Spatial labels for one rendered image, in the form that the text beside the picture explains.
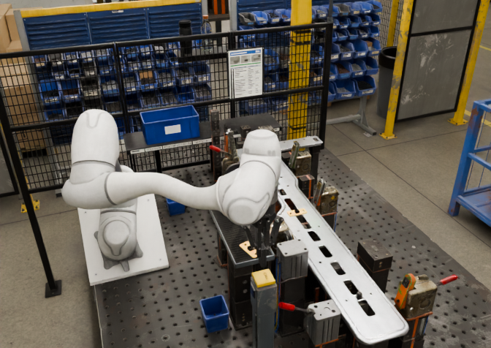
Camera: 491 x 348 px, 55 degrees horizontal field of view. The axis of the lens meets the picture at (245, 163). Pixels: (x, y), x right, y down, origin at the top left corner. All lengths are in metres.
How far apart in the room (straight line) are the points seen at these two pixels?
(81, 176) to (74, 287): 1.94
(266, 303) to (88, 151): 0.72
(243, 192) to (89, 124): 0.65
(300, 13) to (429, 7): 2.23
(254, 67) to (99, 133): 1.49
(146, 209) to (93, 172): 0.86
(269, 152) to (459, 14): 4.15
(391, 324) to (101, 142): 1.08
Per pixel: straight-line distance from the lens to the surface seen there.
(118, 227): 2.02
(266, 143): 1.21
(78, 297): 3.30
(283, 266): 1.72
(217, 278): 2.20
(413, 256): 2.42
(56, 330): 3.15
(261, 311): 1.58
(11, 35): 6.51
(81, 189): 1.50
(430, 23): 4.99
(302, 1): 2.89
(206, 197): 1.17
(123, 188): 1.43
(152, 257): 2.27
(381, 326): 1.65
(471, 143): 3.76
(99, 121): 1.56
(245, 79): 2.84
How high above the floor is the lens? 2.20
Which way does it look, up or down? 29 degrees down
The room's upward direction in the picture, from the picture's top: 1 degrees counter-clockwise
